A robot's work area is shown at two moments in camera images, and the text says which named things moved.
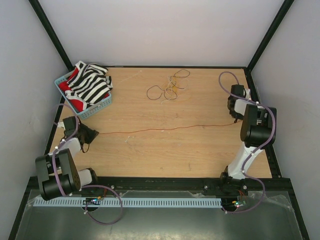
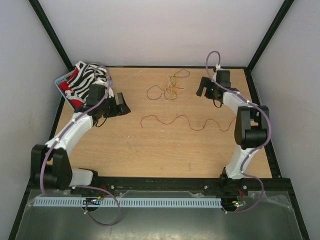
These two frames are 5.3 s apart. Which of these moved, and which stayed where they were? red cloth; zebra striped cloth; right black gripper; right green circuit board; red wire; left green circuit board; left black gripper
Moved: left black gripper; right black gripper; red wire
Stayed: left green circuit board; zebra striped cloth; right green circuit board; red cloth
